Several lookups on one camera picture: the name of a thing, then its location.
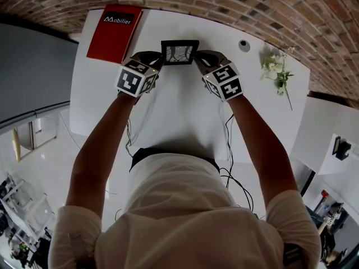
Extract person's white shirt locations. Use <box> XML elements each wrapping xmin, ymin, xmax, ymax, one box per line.
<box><xmin>48</xmin><ymin>152</ymin><xmax>322</xmax><ymax>269</ymax></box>

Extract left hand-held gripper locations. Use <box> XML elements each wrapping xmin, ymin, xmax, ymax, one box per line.
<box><xmin>116</xmin><ymin>50</ymin><xmax>165</xmax><ymax>105</ymax></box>

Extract black framed picture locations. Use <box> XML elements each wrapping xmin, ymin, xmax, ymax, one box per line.
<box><xmin>160</xmin><ymin>39</ymin><xmax>200</xmax><ymax>67</ymax></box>

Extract red hardcover book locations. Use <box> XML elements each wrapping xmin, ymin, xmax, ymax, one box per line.
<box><xmin>86</xmin><ymin>4</ymin><xmax>144</xmax><ymax>64</ymax></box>

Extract person's black trousers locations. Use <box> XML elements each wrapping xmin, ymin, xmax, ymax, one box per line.
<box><xmin>128</xmin><ymin>147</ymin><xmax>221</xmax><ymax>174</ymax></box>

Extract person's left forearm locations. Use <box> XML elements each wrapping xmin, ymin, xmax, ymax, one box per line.
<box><xmin>66</xmin><ymin>92</ymin><xmax>138</xmax><ymax>215</ymax></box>

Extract small black box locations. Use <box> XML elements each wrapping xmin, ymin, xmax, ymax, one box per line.
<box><xmin>335</xmin><ymin>141</ymin><xmax>352</xmax><ymax>161</ymax></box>

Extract grey shoulder strap buckle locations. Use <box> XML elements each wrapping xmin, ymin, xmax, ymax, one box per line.
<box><xmin>283</xmin><ymin>242</ymin><xmax>304</xmax><ymax>266</ymax></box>

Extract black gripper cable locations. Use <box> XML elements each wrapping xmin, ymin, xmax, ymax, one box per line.
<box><xmin>218</xmin><ymin>112</ymin><xmax>255</xmax><ymax>212</ymax></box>
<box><xmin>125</xmin><ymin>118</ymin><xmax>134</xmax><ymax>158</ymax></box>

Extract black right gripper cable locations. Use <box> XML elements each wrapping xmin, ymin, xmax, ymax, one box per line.
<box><xmin>218</xmin><ymin>112</ymin><xmax>255</xmax><ymax>212</ymax></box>

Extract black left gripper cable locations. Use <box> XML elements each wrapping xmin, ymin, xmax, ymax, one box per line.
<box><xmin>125</xmin><ymin>118</ymin><xmax>134</xmax><ymax>158</ymax></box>

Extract white wire rack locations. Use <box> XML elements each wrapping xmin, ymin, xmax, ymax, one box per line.
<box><xmin>0</xmin><ymin>172</ymin><xmax>54</xmax><ymax>265</ymax></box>

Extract wooden chair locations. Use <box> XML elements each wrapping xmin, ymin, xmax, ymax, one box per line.
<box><xmin>11</xmin><ymin>119</ymin><xmax>58</xmax><ymax>164</ymax></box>

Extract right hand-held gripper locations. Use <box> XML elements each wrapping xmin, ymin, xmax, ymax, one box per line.
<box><xmin>194</xmin><ymin>50</ymin><xmax>243</xmax><ymax>103</ymax></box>

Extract person's right forearm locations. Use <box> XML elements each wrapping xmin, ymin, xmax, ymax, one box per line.
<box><xmin>225</xmin><ymin>94</ymin><xmax>300</xmax><ymax>210</ymax></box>

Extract white artificial flower sprig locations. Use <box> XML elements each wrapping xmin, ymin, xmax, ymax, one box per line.
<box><xmin>259</xmin><ymin>47</ymin><xmax>294</xmax><ymax>112</ymax></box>

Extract white side table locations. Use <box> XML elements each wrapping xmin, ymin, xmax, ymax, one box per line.
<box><xmin>290</xmin><ymin>95</ymin><xmax>359</xmax><ymax>176</ymax></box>

